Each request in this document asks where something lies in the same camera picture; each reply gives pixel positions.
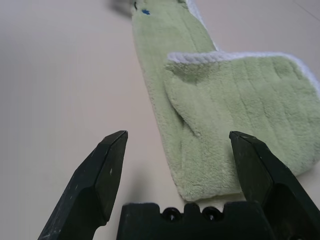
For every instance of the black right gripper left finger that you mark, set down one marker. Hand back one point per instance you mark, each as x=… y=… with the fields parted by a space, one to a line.
x=95 y=180

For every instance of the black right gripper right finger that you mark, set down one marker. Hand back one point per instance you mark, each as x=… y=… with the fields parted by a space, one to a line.
x=275 y=180

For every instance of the green towel with white trim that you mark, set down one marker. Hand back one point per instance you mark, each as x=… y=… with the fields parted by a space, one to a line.
x=212 y=112

